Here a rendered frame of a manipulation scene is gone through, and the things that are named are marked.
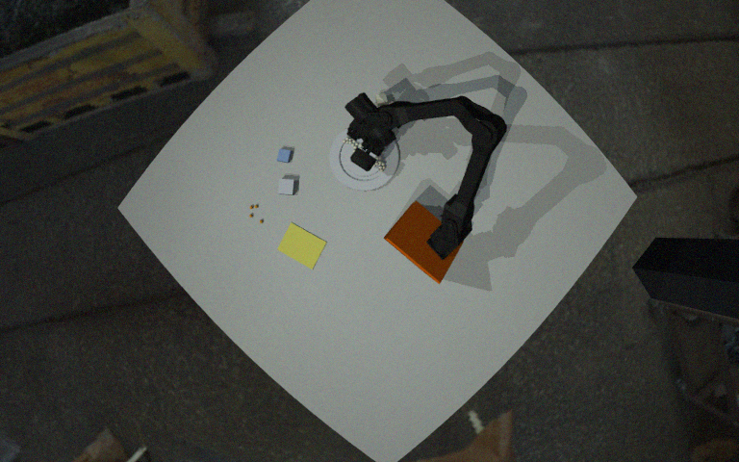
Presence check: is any small blue block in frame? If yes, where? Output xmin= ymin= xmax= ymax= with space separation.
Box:
xmin=277 ymin=148 xmax=291 ymax=163

